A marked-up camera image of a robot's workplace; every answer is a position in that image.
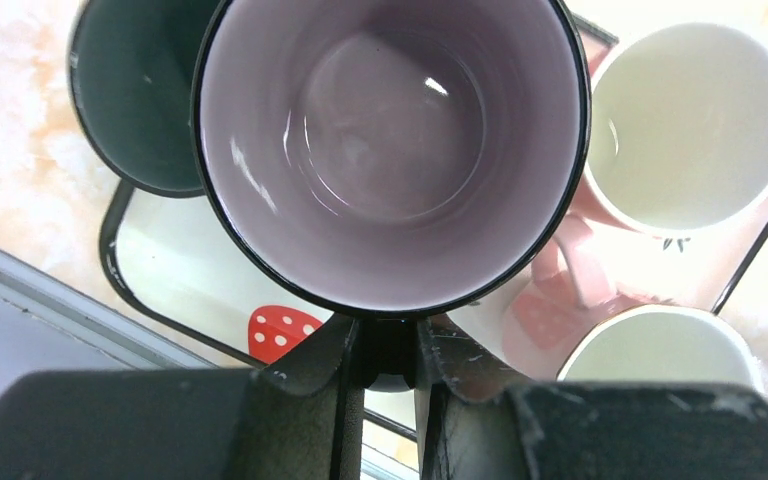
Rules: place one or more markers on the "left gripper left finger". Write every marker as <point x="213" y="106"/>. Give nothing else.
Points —
<point x="299" y="418"/>

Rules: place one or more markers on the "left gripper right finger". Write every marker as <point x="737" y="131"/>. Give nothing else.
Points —
<point x="480" y="419"/>

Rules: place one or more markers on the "pink cup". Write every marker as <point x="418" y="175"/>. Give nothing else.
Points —
<point x="679" y="143"/>
<point x="546" y="340"/>

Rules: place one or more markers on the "strawberry print tray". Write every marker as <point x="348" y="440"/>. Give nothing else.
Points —
<point x="171" y="260"/>

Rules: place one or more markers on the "purple cup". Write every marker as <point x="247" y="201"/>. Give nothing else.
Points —
<point x="390" y="160"/>

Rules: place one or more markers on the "dark green cup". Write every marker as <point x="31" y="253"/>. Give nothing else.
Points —
<point x="131" y="68"/>

